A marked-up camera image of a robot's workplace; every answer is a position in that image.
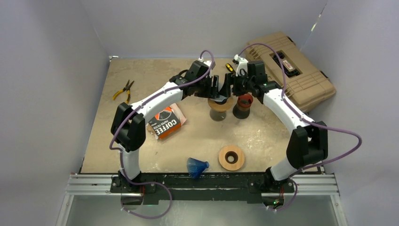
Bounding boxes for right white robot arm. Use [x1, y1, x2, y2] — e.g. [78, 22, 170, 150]
[219, 57, 328, 192]

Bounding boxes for yellow black screwdriver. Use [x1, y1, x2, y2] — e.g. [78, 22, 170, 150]
[225, 63, 236, 73]

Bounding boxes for tan plastic tool case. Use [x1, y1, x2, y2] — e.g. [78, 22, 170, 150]
[244, 32, 336, 112]

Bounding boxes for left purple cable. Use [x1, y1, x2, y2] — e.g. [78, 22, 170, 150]
[109, 49, 215, 186]

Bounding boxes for red black coffee carafe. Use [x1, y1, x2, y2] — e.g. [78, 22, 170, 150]
[232, 93, 253, 120]

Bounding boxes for grey glass carafe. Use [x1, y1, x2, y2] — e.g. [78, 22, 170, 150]
[209, 109, 226, 121]

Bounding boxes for orange coffee filter box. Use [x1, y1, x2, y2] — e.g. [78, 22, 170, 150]
[146, 104, 187, 139]

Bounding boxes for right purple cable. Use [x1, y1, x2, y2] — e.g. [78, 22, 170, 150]
[238, 43, 363, 178]

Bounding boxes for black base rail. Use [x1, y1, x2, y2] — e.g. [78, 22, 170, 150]
[110, 172, 295, 206]

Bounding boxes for yellow handled pliers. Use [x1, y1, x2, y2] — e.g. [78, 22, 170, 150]
[112, 80, 135, 104]

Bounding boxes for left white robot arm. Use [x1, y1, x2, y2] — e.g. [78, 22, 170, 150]
[109, 59, 215, 193]

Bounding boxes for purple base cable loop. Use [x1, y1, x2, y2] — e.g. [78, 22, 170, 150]
[120, 182, 173, 219]

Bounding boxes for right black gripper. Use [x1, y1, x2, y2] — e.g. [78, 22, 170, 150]
[219, 71, 255, 97]

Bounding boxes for wooden dripper ring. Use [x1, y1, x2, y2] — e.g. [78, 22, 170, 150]
[207, 97, 234, 112]
[218, 145, 246, 172]

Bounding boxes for blue glass dripper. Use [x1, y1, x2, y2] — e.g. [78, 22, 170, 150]
[212, 96, 228, 104]
[186, 158, 209, 179]

